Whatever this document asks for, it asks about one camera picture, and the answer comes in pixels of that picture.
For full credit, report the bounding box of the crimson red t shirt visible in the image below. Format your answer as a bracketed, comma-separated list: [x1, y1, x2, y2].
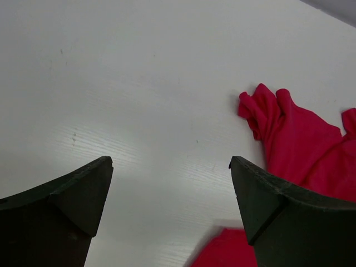
[192, 84, 355, 266]

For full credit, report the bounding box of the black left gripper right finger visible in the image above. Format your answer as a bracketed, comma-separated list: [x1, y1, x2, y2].
[229, 156, 355, 266]

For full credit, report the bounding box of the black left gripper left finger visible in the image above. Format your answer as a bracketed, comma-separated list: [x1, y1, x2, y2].
[1, 156, 113, 266]

